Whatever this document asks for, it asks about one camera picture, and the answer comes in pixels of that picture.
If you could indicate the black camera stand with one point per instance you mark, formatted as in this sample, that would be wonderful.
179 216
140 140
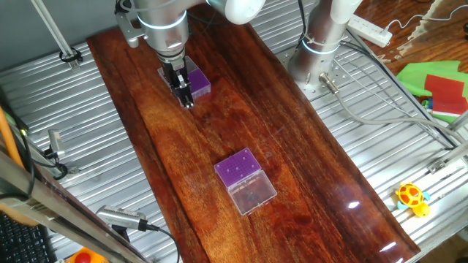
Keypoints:
120 233

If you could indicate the red cloth flag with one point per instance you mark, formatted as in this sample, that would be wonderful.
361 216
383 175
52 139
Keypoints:
444 95

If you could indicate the large aluminium frame beam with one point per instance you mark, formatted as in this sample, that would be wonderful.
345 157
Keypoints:
55 215

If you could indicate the purple pipette tip box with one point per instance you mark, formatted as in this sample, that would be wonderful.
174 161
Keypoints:
199 82
237 168

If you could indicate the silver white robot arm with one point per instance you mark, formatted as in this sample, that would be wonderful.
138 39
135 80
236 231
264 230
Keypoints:
164 29

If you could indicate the silver ribbed camera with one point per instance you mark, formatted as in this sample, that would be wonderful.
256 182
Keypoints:
120 217

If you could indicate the white power strip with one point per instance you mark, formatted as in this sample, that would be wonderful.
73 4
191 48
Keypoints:
369 31

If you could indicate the dark wooden board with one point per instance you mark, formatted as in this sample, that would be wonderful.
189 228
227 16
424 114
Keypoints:
292 164

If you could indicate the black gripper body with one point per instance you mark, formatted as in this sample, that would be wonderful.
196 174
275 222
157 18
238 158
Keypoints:
174 75

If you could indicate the orange emergency stop button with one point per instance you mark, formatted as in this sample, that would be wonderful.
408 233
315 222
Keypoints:
84 256

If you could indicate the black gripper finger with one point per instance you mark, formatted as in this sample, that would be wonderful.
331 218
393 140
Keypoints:
188 100
179 94

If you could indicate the black keyboard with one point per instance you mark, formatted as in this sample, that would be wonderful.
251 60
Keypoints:
22 243

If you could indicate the aluminium strut with bracket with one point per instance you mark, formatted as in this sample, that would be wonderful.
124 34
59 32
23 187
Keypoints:
437 166

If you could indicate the yellow orange turtle toy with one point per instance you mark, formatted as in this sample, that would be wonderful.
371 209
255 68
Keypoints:
411 197

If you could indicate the green cloth flag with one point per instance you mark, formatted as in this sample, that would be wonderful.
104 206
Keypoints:
417 76

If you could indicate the orange tube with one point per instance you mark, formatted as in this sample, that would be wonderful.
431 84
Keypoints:
8 140

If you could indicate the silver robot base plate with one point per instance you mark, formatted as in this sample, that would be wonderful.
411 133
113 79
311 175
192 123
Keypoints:
340 73

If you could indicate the small grey camera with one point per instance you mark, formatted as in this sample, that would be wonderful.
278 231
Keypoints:
55 142

